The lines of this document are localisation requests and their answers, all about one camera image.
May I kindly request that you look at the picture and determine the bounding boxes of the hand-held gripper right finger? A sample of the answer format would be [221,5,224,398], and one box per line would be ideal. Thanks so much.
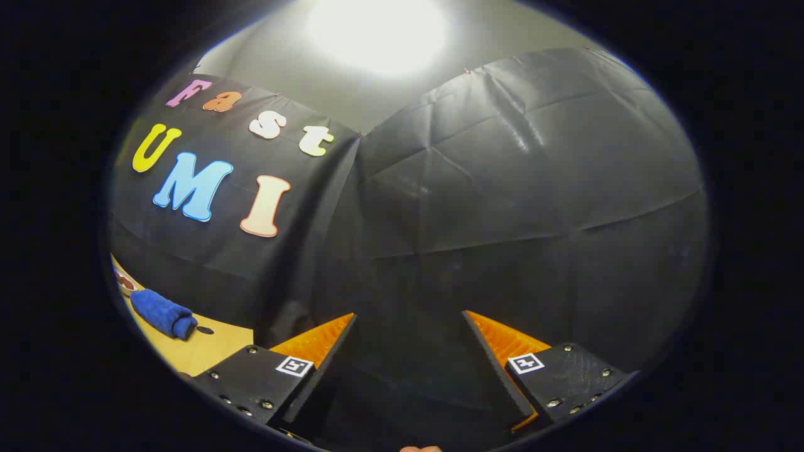
[462,309,631,434]

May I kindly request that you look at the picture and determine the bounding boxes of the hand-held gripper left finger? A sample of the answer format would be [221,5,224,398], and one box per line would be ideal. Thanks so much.
[187,313,359,428]

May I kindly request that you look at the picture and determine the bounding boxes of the black backdrop cloth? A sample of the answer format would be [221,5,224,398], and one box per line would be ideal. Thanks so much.
[108,47,710,440]

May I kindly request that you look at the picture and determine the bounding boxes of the blue folded towel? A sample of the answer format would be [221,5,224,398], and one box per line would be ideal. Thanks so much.
[130,289,198,341]

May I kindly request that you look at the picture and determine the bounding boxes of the beige oval plate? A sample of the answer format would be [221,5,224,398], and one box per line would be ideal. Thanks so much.
[113,267,140,297]

